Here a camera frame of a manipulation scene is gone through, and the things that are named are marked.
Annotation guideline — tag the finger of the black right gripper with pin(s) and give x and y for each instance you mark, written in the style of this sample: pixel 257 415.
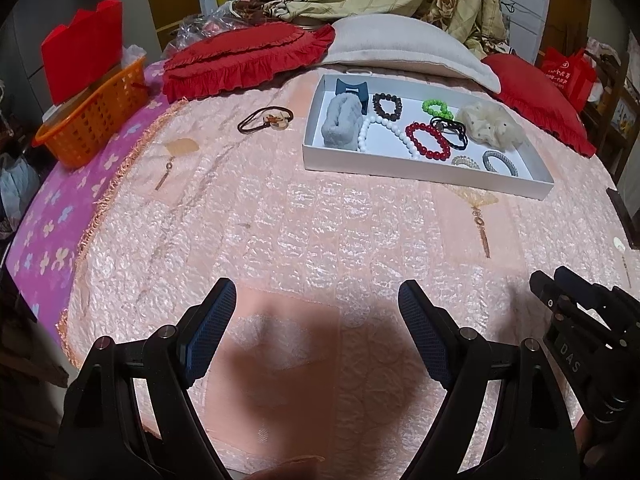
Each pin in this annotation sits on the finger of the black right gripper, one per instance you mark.
pixel 557 299
pixel 589 296

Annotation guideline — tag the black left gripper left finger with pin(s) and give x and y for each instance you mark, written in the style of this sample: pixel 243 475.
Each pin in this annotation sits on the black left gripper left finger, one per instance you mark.
pixel 201 329

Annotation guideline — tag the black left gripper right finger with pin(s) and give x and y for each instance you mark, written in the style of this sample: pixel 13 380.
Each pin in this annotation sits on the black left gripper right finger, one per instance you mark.
pixel 433 331

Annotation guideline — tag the cream dotted scrunchie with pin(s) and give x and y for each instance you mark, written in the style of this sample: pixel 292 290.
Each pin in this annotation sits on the cream dotted scrunchie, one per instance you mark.
pixel 489 123

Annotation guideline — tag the grey fluffy hair clip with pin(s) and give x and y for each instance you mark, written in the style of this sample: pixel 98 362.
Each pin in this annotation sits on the grey fluffy hair clip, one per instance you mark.
pixel 343 122

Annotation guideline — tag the blue hair claw clip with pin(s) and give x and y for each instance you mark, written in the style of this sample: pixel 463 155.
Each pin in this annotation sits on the blue hair claw clip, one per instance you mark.
pixel 360 90

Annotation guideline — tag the pink quilted bedspread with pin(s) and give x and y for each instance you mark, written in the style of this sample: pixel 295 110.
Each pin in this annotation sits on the pink quilted bedspread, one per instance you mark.
pixel 316 360

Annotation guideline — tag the purple floral blanket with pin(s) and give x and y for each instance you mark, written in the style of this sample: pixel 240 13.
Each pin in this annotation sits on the purple floral blanket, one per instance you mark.
pixel 41 257

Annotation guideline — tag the gold fan tassel hairpin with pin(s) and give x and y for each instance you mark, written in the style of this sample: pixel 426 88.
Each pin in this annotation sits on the gold fan tassel hairpin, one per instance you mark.
pixel 176 148

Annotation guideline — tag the white shallow cardboard tray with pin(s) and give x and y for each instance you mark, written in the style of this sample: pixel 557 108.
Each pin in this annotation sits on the white shallow cardboard tray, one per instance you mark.
pixel 396 140

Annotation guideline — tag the red ruffled pillow right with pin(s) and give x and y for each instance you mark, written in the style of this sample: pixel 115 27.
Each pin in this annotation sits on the red ruffled pillow right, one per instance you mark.
pixel 528 91

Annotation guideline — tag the red shopping bag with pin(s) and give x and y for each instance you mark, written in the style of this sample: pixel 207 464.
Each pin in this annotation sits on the red shopping bag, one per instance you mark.
pixel 574 75

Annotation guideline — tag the cluttered side shelf items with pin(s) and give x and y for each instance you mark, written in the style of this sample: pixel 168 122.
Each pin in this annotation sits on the cluttered side shelf items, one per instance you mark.
pixel 19 179

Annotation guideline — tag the orange plastic basket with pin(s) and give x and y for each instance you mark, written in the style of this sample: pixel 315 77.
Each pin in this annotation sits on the orange plastic basket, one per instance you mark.
pixel 75 139

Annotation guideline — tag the red ruffled cushion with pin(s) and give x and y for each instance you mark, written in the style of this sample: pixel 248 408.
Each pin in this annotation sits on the red ruffled cushion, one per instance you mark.
pixel 243 59

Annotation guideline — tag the white pillow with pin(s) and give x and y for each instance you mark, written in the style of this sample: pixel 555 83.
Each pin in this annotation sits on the white pillow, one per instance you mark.
pixel 400 43

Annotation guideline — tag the red paper bag in basket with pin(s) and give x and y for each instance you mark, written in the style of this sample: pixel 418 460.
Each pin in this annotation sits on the red paper bag in basket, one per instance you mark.
pixel 80 53

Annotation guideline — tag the clear plastic bags pile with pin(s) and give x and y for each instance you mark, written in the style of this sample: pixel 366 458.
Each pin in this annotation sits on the clear plastic bags pile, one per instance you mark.
pixel 197 27

